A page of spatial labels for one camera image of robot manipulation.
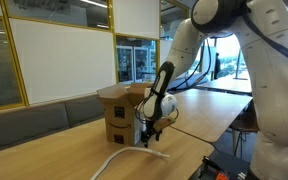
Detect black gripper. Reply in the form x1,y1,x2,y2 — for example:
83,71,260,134
140,121,162,149

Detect white braided rope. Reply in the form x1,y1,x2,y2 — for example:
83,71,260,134
90,146,171,180

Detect brown cardboard shipping box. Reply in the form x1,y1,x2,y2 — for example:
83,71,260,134
95,82,155,147

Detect chair with metal legs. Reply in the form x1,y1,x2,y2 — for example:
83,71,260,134
228,99,260,158

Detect distant dark-clothed person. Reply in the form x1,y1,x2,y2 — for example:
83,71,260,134
213,52,223,80

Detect grey upholstered bench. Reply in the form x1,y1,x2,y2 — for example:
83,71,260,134
0,72,209,156

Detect black clamp orange handle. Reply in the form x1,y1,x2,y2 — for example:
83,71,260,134
201,155,219,175

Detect large white wall panel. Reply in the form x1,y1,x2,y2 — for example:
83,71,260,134
9,18,117,105

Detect yellow partition frame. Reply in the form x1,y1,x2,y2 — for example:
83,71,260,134
0,0,162,114

